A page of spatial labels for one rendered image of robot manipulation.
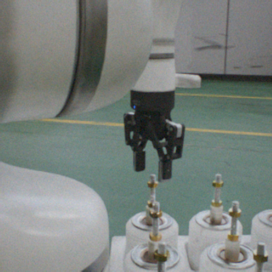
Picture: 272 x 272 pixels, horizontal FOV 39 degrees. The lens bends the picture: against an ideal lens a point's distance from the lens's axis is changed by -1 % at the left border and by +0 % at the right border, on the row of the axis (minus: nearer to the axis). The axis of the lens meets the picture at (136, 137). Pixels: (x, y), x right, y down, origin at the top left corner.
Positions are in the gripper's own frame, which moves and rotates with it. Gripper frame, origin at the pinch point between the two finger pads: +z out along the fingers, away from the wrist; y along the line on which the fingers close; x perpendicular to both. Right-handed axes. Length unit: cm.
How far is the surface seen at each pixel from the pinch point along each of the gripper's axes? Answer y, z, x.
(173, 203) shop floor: -44, 35, 47
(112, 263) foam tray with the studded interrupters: -2.2, 17.2, -7.0
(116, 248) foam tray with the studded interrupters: -5.9, 17.2, -3.6
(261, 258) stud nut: 26.6, 2.6, -5.2
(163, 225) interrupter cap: 3.0, 9.8, 0.4
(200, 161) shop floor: -73, 35, 91
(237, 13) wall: -304, -58, 400
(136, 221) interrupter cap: -1.1, 9.8, -2.4
